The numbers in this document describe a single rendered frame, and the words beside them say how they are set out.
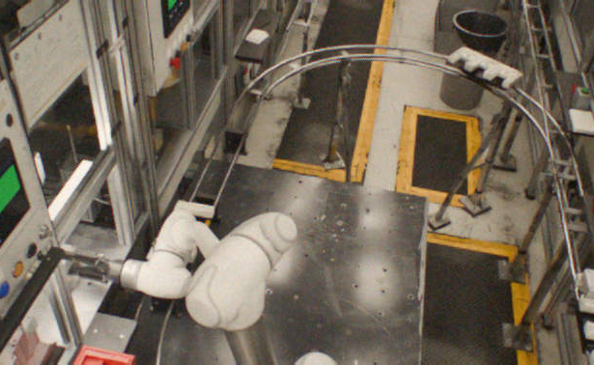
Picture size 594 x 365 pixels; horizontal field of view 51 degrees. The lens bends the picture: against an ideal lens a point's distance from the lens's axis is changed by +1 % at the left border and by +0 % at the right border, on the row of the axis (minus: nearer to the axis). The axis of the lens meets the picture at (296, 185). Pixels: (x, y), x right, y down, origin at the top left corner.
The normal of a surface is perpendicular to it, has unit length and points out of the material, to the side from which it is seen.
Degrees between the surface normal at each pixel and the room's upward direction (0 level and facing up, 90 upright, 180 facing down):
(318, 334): 0
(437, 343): 0
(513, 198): 0
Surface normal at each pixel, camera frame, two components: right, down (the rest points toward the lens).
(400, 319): 0.07, -0.74
